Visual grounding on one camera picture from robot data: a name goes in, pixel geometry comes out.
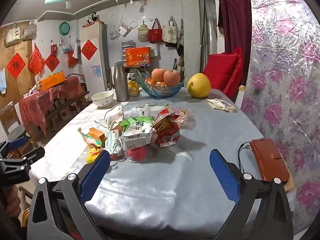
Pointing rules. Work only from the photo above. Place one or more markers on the dark wooden bench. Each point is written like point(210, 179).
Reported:
point(67, 107)

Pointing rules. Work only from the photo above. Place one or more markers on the panda plush toy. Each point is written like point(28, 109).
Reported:
point(91, 19)

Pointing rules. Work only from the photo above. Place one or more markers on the red plastic bag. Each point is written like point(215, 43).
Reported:
point(36, 61)

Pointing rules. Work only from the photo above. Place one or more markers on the wooden chair with grey seat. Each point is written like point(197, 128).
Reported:
point(12, 127)

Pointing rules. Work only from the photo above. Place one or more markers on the small red diamond paper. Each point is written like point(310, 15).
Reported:
point(52, 63)

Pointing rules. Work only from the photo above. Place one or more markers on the white tablecloth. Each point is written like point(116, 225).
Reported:
point(162, 192)

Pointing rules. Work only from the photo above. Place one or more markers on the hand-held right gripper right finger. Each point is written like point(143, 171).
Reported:
point(225, 175)

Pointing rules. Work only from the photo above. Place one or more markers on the green round plate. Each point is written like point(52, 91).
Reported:
point(64, 28)

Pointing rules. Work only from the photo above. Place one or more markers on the red plastic table cover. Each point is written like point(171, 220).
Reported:
point(37, 105)

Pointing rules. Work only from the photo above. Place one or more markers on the small orange carton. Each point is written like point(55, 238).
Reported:
point(96, 137)

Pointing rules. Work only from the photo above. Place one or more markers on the yellow pomelo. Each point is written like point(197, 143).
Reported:
point(199, 85)

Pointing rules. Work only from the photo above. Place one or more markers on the hanging wall calendar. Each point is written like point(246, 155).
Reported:
point(13, 36)
point(29, 31)

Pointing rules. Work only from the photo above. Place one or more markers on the wooden wall board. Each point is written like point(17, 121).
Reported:
point(25, 85)

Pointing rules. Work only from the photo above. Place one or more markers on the floral plastic sheet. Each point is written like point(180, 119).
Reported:
point(282, 80)

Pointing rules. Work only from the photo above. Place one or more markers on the blue glass fruit bowl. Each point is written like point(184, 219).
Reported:
point(162, 91)

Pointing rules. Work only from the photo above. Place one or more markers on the white plastic drawer unit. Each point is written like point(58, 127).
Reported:
point(126, 45)

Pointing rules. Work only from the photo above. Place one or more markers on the blue face mask pack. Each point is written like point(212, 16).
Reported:
point(2, 81)

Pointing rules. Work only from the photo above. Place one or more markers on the brown leather wallet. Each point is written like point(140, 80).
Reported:
point(270, 158)

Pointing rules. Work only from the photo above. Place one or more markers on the white tote bag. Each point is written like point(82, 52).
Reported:
point(170, 32)

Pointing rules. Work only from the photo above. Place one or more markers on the green white snack packet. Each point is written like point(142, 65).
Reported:
point(137, 132)

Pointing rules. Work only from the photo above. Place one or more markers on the red tote bag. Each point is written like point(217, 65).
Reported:
point(155, 35)

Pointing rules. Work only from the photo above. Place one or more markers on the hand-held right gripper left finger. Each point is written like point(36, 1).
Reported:
point(93, 177)

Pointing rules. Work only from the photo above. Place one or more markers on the beige hanging bag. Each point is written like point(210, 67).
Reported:
point(143, 33)

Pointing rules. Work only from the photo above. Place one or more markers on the orange wrapped candies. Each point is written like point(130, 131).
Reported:
point(155, 82)

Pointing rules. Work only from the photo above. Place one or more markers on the white sachet packet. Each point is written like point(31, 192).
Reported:
point(222, 105)

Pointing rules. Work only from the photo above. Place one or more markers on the large red diamond paper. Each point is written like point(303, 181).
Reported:
point(16, 65)

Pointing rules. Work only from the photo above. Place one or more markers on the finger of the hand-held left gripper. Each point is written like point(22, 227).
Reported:
point(33, 156)
point(18, 142)

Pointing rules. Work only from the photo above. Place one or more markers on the red cushion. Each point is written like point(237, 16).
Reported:
point(220, 70)

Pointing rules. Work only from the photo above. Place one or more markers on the steel thermos bottle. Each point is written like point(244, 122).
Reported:
point(120, 82)

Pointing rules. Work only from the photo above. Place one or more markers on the red diamond paper on refrigerator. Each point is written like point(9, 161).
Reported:
point(89, 50)

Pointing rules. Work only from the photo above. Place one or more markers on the red gift box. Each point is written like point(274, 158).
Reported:
point(137, 56)

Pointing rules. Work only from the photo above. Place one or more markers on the clear bag of gold candies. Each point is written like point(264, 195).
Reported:
point(183, 116)

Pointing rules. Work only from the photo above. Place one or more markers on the yellow crumpled wrapper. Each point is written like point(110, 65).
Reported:
point(93, 155)

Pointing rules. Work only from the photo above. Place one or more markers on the white cloth pouch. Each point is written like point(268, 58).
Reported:
point(113, 116)

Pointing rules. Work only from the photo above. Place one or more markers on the maroon curtain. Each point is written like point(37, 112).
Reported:
point(235, 25)

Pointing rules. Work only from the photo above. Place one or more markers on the red snack packet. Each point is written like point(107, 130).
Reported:
point(166, 130)

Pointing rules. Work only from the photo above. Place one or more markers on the orange cardboard box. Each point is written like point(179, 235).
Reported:
point(51, 82)

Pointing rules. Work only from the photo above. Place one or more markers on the white ceramic bowl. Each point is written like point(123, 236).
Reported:
point(102, 98)

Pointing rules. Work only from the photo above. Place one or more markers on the white refrigerator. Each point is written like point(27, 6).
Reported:
point(93, 32)

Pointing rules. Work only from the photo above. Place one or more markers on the yellow packet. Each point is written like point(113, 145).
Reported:
point(133, 88)

